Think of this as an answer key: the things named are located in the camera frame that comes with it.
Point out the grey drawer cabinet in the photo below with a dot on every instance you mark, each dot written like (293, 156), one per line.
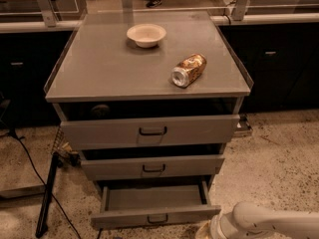
(104, 65)

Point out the black metal bar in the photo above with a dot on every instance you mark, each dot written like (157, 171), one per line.
(42, 220)

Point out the grey top drawer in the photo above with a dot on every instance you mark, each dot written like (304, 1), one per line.
(146, 123)

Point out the white paper bowl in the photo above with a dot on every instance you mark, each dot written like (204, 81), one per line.
(146, 35)

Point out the round object in top drawer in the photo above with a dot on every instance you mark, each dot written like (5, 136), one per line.
(100, 111)

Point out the grey drawer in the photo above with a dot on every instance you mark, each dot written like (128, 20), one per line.
(152, 162)
(146, 123)
(154, 205)

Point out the grey middle drawer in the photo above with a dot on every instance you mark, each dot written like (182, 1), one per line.
(152, 162)

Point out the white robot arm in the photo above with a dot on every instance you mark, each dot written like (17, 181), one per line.
(252, 221)

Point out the grey bottom drawer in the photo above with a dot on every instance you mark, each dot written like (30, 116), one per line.
(154, 205)

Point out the gold crushed soda can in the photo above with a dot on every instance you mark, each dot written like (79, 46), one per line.
(188, 70)

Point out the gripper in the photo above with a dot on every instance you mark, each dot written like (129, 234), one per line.
(215, 227)

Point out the dark counter with rail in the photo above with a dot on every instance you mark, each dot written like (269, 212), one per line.
(280, 61)

